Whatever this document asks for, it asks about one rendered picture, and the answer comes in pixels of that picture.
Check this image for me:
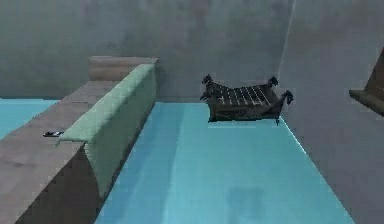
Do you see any dark brown wall shelf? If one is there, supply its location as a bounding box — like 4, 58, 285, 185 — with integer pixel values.
348, 46, 384, 117

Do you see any green blanket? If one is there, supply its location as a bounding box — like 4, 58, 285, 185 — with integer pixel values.
55, 63, 158, 200

